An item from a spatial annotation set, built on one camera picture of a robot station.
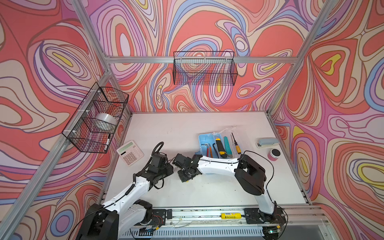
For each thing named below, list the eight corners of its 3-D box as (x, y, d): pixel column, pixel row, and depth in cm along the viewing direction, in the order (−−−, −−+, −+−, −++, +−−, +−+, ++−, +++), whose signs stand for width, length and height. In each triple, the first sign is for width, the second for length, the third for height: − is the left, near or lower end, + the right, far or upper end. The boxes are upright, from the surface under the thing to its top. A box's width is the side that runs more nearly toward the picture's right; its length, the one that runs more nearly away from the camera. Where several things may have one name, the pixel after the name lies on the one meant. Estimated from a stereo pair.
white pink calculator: (118, 152, 99) (116, 150, 96) (133, 142, 104) (132, 139, 102) (129, 166, 92) (127, 164, 90) (145, 155, 97) (143, 152, 95)
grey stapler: (257, 148, 100) (258, 146, 98) (253, 141, 103) (255, 139, 101) (278, 144, 102) (279, 142, 100) (274, 138, 105) (275, 136, 103)
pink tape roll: (269, 160, 96) (272, 156, 91) (266, 153, 99) (269, 148, 94) (278, 160, 96) (282, 156, 91) (274, 153, 99) (278, 148, 95)
